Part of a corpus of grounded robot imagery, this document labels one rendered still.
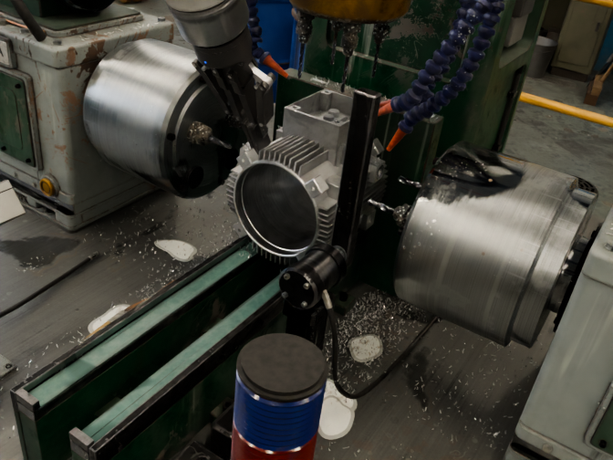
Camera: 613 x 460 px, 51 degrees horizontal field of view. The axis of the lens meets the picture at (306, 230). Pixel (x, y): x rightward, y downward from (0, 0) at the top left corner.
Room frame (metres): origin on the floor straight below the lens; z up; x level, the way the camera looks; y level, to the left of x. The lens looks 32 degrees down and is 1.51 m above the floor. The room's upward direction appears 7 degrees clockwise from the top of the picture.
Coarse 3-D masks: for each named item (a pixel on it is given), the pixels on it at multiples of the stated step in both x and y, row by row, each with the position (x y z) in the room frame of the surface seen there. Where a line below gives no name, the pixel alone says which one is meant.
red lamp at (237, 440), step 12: (240, 444) 0.29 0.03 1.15; (252, 444) 0.28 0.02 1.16; (312, 444) 0.29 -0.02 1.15; (240, 456) 0.28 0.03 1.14; (252, 456) 0.28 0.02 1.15; (264, 456) 0.28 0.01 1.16; (276, 456) 0.28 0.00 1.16; (288, 456) 0.28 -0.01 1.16; (300, 456) 0.28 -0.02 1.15; (312, 456) 0.30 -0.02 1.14
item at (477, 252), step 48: (432, 192) 0.74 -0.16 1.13; (480, 192) 0.72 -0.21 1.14; (528, 192) 0.72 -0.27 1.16; (576, 192) 0.74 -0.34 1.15; (432, 240) 0.70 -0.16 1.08; (480, 240) 0.68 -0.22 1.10; (528, 240) 0.66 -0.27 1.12; (576, 240) 0.72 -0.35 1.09; (432, 288) 0.68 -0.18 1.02; (480, 288) 0.65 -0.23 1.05; (528, 288) 0.64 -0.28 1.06; (528, 336) 0.64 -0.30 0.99
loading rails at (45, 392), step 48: (240, 240) 0.87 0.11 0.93; (192, 288) 0.74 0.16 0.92; (240, 288) 0.82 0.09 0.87; (336, 288) 0.90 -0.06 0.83; (96, 336) 0.61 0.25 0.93; (144, 336) 0.63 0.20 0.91; (192, 336) 0.72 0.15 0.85; (240, 336) 0.65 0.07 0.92; (48, 384) 0.53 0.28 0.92; (96, 384) 0.56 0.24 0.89; (144, 384) 0.55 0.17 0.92; (192, 384) 0.57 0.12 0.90; (48, 432) 0.50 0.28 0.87; (96, 432) 0.47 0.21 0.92; (144, 432) 0.50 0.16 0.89; (192, 432) 0.57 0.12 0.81
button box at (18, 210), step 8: (0, 184) 0.70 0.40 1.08; (8, 184) 0.71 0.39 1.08; (0, 192) 0.69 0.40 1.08; (8, 192) 0.70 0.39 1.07; (0, 200) 0.68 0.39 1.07; (8, 200) 0.69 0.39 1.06; (16, 200) 0.70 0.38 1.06; (0, 208) 0.68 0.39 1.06; (8, 208) 0.68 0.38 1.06; (16, 208) 0.69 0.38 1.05; (0, 216) 0.67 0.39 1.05; (8, 216) 0.68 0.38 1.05; (16, 216) 0.68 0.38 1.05; (0, 224) 0.66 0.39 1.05
